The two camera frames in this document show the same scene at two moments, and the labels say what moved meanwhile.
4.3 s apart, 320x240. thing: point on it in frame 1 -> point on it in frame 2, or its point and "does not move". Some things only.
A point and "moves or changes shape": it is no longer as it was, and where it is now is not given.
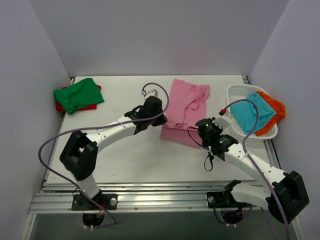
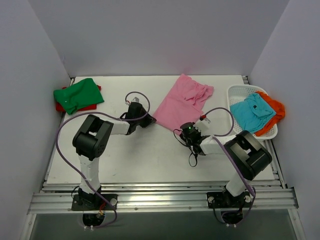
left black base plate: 103,201 does not move
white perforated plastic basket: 240,92 does not move
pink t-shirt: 187,104 moves or changes shape
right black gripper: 203,139 -> 186,139
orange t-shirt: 278,106 does not move
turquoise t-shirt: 243,114 does not move
